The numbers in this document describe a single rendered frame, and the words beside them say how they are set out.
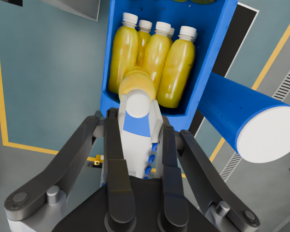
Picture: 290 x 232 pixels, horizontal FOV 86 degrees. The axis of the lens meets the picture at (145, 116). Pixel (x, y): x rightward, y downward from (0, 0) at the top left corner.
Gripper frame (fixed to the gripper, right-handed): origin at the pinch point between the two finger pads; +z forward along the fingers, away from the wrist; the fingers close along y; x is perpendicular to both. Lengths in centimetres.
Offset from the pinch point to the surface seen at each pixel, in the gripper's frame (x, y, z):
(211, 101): -13, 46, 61
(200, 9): 20.4, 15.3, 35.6
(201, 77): 4.3, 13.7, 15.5
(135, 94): 1.8, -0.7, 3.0
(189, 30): 13.3, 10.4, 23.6
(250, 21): 40, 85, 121
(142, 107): 0.0, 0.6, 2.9
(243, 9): 46, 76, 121
